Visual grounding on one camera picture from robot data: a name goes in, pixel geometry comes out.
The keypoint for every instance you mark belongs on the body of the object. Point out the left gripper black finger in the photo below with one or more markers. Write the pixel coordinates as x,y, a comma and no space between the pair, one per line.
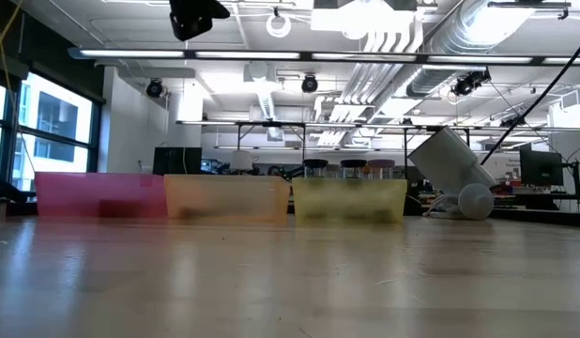
191,16

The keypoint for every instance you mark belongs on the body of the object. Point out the black ceiling spotlight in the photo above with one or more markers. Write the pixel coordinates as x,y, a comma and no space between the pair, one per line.
155,88
309,83

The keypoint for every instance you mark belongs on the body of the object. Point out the black beam with light strips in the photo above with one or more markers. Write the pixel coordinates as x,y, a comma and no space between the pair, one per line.
306,56

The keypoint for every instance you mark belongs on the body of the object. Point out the black computer monitor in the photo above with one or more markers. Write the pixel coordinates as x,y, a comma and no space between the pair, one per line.
541,168
177,161

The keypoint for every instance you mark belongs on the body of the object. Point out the white lamp shade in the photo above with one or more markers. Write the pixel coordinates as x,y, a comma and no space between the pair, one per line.
242,159

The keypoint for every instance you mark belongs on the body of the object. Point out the person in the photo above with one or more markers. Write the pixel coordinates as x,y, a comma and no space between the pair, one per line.
274,171

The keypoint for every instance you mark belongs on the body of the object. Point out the translucent orange plastic bin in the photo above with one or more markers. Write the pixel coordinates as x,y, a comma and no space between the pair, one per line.
233,197

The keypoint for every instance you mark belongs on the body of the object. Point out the translucent pink plastic bin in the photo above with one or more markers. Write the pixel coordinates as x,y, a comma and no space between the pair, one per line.
97,192

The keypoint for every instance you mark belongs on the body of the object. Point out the translucent yellow plastic bin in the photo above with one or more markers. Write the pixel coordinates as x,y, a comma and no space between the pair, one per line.
346,199

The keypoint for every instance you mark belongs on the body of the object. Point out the grey tilted panel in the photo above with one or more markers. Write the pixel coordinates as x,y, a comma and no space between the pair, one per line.
447,159

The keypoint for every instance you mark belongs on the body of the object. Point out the silver ventilation duct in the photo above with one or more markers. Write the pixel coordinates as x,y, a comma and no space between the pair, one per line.
463,28

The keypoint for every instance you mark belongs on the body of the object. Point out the black ceiling-mounted camera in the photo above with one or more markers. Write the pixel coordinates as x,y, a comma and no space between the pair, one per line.
468,83

